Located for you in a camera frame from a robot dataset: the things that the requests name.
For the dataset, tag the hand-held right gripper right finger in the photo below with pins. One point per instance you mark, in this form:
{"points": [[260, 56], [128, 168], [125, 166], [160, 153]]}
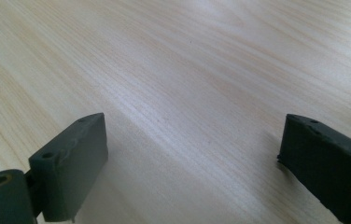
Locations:
{"points": [[329, 161]]}

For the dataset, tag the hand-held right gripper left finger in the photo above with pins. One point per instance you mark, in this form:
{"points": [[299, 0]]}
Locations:
{"points": [[71, 168]]}

